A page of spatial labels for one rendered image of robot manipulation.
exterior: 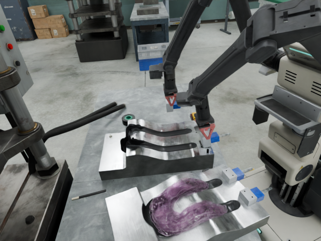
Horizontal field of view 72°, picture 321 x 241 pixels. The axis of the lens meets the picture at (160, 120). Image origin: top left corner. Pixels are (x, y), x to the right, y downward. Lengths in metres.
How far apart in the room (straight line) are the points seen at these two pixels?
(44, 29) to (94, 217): 6.87
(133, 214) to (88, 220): 0.23
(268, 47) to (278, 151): 0.75
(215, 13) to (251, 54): 7.01
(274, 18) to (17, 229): 1.06
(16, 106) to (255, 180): 1.50
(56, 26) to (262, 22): 7.02
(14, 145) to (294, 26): 0.96
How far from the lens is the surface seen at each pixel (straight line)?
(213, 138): 1.00
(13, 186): 1.24
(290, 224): 1.62
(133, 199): 0.82
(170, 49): 1.00
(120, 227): 0.77
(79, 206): 1.00
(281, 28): 0.54
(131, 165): 0.97
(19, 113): 1.02
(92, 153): 1.19
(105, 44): 4.79
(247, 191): 0.89
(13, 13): 7.62
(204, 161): 1.01
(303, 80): 1.04
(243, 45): 0.58
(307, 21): 0.54
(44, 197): 1.12
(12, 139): 1.06
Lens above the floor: 1.57
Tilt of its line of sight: 35 degrees down
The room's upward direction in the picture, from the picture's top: 4 degrees counter-clockwise
